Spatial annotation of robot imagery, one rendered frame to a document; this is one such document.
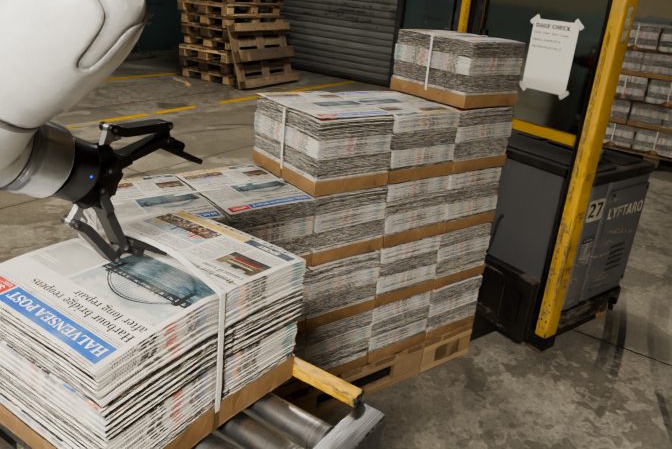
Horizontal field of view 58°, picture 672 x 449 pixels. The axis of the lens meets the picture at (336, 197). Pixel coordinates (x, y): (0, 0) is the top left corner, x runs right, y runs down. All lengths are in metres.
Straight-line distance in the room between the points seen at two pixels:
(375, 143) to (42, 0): 1.42
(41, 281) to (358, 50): 8.55
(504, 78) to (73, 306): 1.75
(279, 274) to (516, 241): 2.09
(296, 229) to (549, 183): 1.33
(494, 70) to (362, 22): 7.11
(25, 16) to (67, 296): 0.40
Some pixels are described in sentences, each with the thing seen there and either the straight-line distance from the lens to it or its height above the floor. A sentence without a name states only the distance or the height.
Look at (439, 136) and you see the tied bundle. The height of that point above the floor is 0.98.
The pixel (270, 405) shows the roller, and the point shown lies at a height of 0.80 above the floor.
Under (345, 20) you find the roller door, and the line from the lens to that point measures 9.42.
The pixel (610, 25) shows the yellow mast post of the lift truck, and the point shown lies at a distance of 2.43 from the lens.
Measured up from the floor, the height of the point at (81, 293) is 1.03.
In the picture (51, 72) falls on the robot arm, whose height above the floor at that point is 1.35.
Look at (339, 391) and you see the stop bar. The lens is 1.03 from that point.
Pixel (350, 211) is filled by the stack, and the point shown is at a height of 0.76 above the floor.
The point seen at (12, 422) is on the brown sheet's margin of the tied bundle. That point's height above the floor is 0.83.
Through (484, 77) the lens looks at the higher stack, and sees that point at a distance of 2.16.
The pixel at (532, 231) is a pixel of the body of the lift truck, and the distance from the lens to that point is 2.85.
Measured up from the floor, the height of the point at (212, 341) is 0.97.
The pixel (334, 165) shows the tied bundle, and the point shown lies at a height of 0.92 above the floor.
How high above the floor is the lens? 1.45
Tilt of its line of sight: 20 degrees down
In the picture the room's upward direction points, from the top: 5 degrees clockwise
